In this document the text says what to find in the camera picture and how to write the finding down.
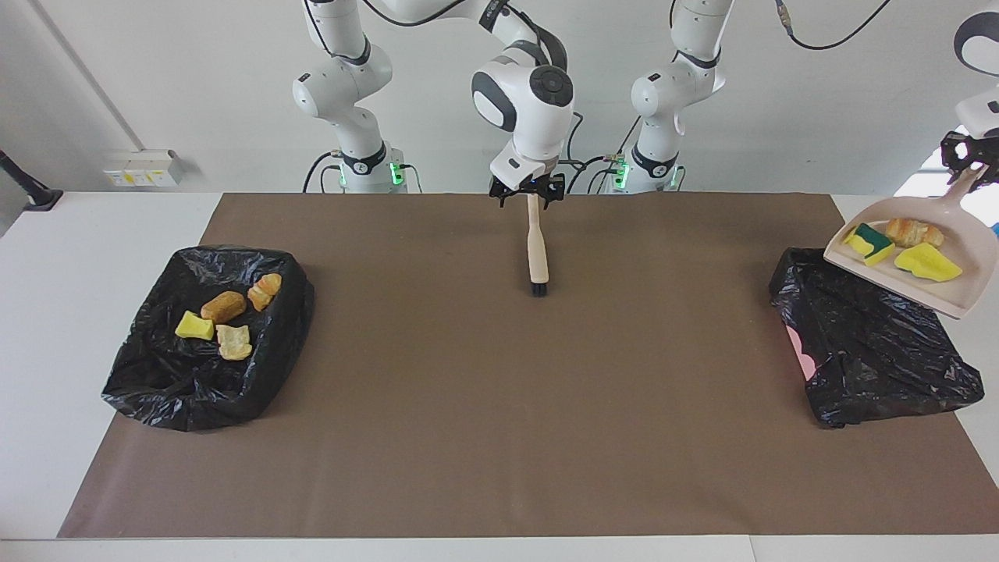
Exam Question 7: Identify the beige hand brush black bristles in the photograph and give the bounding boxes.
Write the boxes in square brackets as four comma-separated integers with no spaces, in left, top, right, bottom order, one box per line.
[526,194,550,297]

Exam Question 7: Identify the pale ridged bread piece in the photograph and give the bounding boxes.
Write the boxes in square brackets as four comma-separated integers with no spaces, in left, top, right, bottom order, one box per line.
[247,272,284,313]
[883,216,946,250]

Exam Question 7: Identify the beige plastic dustpan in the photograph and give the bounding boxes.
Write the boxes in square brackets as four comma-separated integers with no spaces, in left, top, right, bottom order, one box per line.
[823,165,999,321]

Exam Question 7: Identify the yellow sponge piece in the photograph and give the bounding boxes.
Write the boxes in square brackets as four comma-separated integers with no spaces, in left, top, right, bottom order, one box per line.
[174,310,216,342]
[844,222,897,269]
[893,241,964,284]

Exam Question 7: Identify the brown bread roll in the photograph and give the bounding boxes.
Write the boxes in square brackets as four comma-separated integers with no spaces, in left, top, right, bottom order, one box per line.
[200,290,248,325]

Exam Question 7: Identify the pale bread chunk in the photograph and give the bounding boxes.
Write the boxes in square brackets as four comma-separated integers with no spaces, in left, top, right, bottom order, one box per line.
[215,323,254,362]

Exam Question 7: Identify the black trash bag pink bin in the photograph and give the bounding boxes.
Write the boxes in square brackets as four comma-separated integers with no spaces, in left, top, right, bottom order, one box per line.
[769,247,986,429]

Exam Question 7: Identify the brown paper table mat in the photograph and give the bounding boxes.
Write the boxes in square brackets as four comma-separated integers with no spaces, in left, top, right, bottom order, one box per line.
[57,192,999,539]

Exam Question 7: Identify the black camera stand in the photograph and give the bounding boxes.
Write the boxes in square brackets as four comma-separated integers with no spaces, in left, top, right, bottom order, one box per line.
[926,168,976,219]
[0,148,64,213]

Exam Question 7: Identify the black left base cable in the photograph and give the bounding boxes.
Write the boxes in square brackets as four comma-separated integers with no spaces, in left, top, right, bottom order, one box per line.
[563,153,625,196]

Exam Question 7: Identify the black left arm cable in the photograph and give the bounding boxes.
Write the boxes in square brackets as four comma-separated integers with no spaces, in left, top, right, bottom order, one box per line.
[773,0,894,52]

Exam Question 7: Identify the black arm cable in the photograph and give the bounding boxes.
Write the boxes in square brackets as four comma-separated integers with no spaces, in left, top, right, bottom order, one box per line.
[773,0,894,52]
[361,0,585,169]

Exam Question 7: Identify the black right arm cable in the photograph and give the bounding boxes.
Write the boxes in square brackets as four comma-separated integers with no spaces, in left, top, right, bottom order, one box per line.
[361,0,585,169]

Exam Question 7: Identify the white wall outlet box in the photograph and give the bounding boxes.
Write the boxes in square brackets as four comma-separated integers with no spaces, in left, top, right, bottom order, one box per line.
[103,149,186,189]

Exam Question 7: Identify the white wall conduit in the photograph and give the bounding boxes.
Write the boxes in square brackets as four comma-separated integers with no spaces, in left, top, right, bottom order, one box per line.
[30,0,148,155]

